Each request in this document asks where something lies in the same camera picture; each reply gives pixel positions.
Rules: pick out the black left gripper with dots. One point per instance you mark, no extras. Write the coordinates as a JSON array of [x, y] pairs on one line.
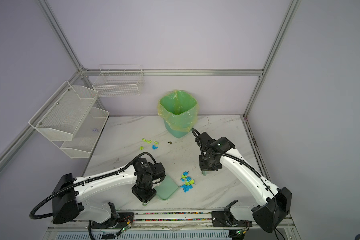
[[145, 198]]

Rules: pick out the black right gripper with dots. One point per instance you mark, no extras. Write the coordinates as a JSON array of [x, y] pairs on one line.
[[203, 167]]

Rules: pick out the green plastic dustpan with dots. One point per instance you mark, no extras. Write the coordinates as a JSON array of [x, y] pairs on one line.
[[163, 190]]

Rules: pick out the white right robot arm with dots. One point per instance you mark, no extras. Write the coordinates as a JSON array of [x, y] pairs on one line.
[[273, 203]]

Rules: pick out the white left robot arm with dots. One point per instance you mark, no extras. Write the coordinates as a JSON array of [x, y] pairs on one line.
[[73, 195]]

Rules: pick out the green trash bin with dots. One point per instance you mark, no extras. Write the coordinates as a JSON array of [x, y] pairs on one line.
[[177, 117]]

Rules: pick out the blue green scrap cluster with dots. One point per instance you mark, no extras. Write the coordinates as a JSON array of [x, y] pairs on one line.
[[188, 182]]

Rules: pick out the yellow-green bin liner bag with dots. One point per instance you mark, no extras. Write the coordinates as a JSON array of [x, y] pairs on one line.
[[177, 109]]

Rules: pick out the white mesh wall shelf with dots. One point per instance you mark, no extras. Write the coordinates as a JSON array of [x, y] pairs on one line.
[[70, 120]]

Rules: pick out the white wire wall basket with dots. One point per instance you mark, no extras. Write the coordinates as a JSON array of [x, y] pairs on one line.
[[119, 80]]

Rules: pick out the aluminium frame post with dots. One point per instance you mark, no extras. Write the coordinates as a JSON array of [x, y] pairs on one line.
[[58, 30]]

